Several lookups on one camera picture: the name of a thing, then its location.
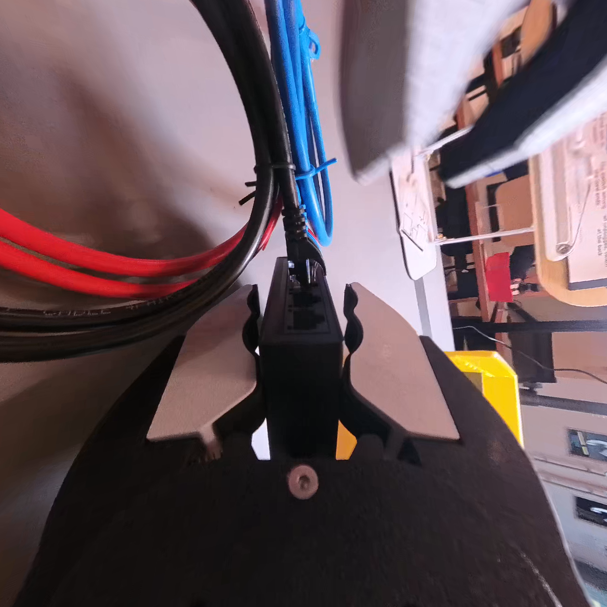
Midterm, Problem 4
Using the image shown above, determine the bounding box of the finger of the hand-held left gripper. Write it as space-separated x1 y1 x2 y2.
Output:
438 0 607 190
339 0 529 187

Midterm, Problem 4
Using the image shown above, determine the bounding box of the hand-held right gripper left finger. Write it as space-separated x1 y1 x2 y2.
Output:
146 284 268 458

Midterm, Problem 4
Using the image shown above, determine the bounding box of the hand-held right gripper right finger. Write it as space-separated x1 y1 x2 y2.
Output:
342 282 462 444

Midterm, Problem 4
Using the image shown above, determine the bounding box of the black ethernet cable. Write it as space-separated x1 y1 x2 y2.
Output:
237 0 329 285

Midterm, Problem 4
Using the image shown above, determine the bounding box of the large yellow plastic bin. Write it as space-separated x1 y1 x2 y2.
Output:
336 350 524 461

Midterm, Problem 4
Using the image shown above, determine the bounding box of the white paper sheet with clip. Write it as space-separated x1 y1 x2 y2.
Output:
390 152 439 280

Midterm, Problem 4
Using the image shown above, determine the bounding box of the red box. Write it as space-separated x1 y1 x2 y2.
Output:
485 252 515 303

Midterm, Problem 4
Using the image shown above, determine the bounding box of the wooden clipboard with paper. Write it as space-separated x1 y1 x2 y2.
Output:
529 111 607 306

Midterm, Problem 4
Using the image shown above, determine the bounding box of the blue ethernet cable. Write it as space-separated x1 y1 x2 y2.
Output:
263 0 337 247

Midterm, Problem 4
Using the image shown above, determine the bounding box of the blue cable tie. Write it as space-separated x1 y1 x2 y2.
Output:
293 158 338 180

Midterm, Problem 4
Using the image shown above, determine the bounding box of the thick black cable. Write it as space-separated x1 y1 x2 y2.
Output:
0 0 285 363

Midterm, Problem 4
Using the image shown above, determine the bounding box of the red cable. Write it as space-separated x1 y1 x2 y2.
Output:
0 201 285 278
0 239 205 299

